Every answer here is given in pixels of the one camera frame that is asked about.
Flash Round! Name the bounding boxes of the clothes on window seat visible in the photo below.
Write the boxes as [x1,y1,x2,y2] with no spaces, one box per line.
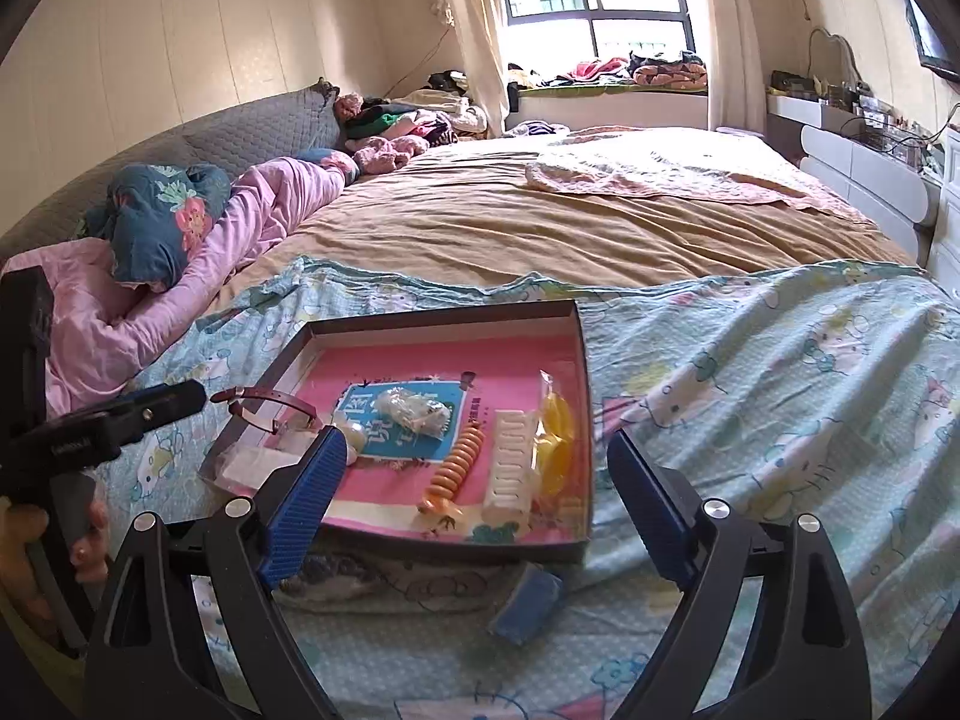
[510,49,710,91]

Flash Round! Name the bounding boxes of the wavy frame mirror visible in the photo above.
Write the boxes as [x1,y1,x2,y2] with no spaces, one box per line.
[808,28,863,91]

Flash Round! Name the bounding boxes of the crumpled clear jewelry bag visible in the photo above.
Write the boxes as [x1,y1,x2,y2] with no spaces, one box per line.
[373,386,455,436]

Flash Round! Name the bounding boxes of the cardboard box with pink bottom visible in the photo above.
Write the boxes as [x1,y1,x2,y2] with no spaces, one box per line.
[199,298,593,565]

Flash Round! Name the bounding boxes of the white vanity desk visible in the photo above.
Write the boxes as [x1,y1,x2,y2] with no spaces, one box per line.
[765,86,942,245]

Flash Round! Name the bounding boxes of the yellow hair clip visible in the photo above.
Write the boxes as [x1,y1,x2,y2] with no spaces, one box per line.
[538,369,582,500]

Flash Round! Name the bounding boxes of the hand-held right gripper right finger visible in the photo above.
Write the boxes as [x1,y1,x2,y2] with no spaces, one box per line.
[606,427,875,720]

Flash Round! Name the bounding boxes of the white drawer cabinet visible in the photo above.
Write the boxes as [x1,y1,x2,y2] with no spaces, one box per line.
[926,124,960,293]

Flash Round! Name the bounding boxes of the dark floral pillow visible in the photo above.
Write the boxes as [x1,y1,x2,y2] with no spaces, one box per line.
[82,148,357,290]

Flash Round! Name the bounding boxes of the window seat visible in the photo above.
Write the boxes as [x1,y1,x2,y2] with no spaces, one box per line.
[506,82,710,132]

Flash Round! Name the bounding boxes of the grey quilted headboard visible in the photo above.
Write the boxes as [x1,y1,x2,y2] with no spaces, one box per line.
[0,79,350,263]

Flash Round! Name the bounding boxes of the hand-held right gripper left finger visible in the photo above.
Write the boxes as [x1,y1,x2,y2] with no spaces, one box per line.
[82,424,353,720]

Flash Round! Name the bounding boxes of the blue packet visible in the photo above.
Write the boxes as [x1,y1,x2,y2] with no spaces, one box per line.
[489,561,563,646]

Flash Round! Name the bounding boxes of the pearl hair clip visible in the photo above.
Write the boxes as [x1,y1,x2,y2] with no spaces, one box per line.
[334,420,370,466]

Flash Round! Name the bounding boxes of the tan bedsheet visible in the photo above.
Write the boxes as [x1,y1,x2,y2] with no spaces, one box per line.
[202,124,920,316]

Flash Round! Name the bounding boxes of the person's left hand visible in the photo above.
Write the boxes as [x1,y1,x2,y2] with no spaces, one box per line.
[0,499,110,620]

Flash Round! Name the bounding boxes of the cream curtain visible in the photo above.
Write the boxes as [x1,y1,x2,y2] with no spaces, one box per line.
[431,0,515,140]
[675,0,773,132]

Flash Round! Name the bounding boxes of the pink quilt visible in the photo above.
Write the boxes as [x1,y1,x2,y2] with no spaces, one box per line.
[0,154,361,421]

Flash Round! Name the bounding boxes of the pile of clothes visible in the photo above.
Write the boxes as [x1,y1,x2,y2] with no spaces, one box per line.
[334,67,492,173]

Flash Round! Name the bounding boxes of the orange spiral hair clip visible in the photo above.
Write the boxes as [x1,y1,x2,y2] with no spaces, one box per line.
[418,424,485,530]

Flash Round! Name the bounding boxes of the brown strap wristwatch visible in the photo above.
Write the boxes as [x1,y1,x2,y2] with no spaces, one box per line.
[210,384,323,436]

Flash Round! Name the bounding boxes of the white card in bag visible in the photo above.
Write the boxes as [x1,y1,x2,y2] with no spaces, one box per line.
[199,444,301,496]

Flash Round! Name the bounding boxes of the cartoon cat bedsheet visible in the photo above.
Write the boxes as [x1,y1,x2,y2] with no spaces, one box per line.
[45,255,960,720]

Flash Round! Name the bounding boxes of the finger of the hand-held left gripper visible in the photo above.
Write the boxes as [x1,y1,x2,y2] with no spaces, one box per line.
[97,379,207,440]

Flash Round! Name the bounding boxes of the white dotted hair clip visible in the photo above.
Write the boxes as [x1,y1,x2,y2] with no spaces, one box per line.
[480,406,542,522]

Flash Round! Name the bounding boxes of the pale pink blanket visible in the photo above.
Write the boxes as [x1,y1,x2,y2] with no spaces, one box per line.
[523,150,867,222]

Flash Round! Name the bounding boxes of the black television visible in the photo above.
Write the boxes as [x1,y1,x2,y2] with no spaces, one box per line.
[900,0,960,80]

